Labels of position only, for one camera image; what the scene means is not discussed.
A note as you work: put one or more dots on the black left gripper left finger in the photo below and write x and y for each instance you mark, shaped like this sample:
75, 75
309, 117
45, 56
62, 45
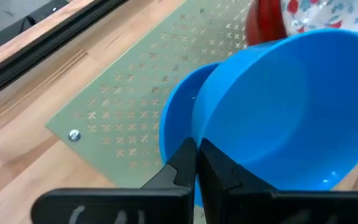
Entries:
166, 205

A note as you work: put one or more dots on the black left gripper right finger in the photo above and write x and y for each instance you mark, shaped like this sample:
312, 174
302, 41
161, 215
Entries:
259, 207

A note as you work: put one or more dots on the blue plastic mini bowl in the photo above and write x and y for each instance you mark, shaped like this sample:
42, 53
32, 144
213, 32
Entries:
177, 124
291, 109

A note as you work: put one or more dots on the floral red-bottomed ceramic bowl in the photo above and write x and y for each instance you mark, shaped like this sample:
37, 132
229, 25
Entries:
261, 18
322, 15
259, 39

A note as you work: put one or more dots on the green perforated metal shelf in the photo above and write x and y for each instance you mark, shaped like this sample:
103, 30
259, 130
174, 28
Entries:
129, 102

